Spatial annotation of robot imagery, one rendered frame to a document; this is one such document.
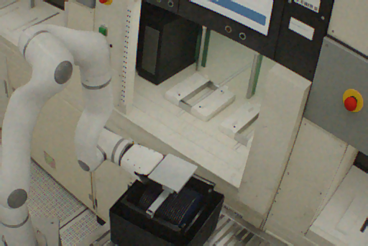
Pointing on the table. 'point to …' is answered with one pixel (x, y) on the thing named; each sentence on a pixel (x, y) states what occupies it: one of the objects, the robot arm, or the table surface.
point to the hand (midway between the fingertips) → (171, 176)
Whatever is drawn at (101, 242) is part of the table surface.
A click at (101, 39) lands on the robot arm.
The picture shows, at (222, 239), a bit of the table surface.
